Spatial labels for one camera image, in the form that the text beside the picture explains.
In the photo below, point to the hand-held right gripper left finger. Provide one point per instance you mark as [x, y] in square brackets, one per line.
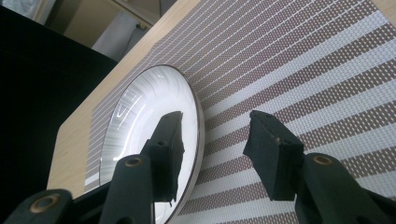
[165, 152]

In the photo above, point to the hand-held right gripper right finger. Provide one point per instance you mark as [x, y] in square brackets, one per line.
[274, 155]

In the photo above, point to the white plate with dark rim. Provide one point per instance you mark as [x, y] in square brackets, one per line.
[149, 96]

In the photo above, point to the brown and white striped placemat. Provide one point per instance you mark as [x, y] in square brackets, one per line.
[280, 62]

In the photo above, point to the black board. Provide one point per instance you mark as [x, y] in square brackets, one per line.
[37, 93]

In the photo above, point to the beige wooden cabinet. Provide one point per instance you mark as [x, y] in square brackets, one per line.
[84, 25]

